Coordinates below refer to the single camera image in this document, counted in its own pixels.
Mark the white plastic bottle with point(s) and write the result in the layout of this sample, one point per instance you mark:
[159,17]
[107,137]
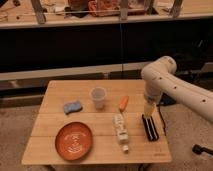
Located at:
[121,132]

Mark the blue sponge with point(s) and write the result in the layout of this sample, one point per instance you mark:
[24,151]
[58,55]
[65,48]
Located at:
[72,107]

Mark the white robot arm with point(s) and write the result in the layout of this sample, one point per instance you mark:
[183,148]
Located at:
[159,78]

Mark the black striped block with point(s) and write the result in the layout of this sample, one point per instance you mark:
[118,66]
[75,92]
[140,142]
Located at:
[150,128]

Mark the clear plastic cup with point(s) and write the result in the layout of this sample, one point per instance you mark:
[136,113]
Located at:
[98,95]

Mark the orange patterned plate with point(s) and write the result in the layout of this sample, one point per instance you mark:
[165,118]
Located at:
[74,141]

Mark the orange carrot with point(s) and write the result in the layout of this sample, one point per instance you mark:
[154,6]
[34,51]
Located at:
[123,103]

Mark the black floor device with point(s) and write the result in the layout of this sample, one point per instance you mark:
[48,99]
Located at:
[197,149]

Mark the wooden folding table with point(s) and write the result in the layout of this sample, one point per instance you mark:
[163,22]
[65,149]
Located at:
[40,149]

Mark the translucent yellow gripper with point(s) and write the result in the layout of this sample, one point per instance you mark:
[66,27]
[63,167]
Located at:
[148,109]

